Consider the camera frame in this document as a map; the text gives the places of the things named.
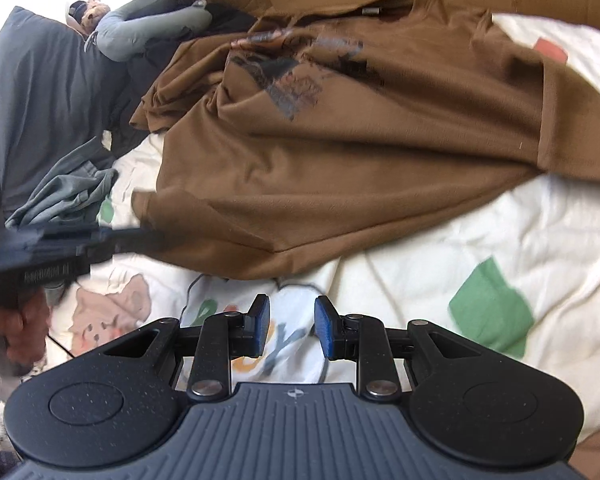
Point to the cream bear-print bed sheet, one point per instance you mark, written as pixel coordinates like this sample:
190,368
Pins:
430,240

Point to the black crumpled garment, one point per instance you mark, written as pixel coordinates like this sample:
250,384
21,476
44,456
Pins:
145,67

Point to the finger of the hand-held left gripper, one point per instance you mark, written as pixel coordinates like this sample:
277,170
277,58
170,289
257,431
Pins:
125,242

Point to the person's left hand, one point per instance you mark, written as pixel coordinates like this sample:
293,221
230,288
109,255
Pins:
25,330

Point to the brown printed t-shirt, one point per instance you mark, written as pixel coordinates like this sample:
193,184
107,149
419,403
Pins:
355,135

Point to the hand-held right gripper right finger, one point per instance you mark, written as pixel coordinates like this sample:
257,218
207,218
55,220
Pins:
326,327

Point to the grey neck pillow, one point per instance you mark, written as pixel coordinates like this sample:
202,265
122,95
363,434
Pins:
115,30

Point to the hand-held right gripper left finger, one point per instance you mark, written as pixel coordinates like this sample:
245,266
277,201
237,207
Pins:
259,325

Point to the grey-green garment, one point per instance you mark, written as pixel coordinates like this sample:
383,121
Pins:
65,195

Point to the brown teddy bear toy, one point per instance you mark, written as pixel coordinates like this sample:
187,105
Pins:
95,12

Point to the dark grey pillow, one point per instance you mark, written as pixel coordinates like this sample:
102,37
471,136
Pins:
40,95

